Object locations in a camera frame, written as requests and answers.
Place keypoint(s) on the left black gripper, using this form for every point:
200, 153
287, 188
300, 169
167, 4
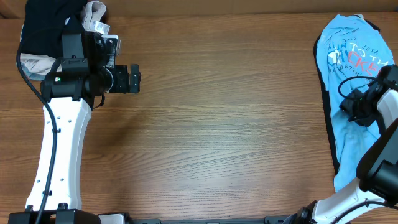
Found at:
122, 86

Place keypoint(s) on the beige folded pants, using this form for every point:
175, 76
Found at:
36, 67

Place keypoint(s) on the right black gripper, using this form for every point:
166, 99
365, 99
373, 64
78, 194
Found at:
347, 106

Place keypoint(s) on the black garment on pile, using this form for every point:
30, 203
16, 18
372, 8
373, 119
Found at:
46, 21

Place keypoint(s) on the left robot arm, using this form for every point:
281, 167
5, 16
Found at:
86, 70

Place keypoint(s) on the light blue printed t-shirt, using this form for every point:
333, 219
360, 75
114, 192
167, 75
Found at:
348, 93

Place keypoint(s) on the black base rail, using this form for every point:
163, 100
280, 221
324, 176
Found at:
211, 221

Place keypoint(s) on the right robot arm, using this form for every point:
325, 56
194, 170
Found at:
375, 184

